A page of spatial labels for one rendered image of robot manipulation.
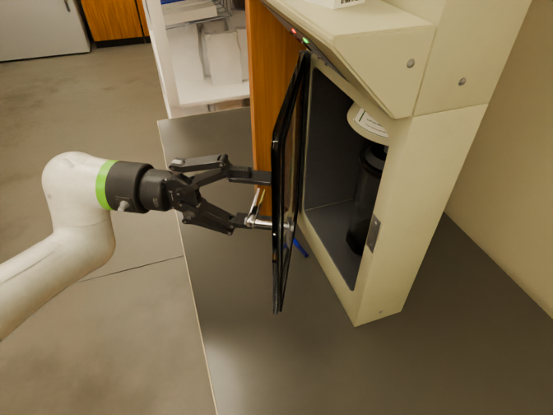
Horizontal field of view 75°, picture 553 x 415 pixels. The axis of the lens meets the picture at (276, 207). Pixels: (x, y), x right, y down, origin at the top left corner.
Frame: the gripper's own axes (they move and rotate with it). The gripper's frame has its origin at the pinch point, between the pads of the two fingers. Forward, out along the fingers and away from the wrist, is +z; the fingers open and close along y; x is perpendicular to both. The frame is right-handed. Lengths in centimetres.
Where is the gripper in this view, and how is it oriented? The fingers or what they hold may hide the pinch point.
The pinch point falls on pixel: (259, 200)
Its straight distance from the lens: 63.3
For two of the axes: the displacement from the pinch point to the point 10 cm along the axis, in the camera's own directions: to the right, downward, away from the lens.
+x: 1.6, -6.6, 7.3
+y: 0.0, -7.4, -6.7
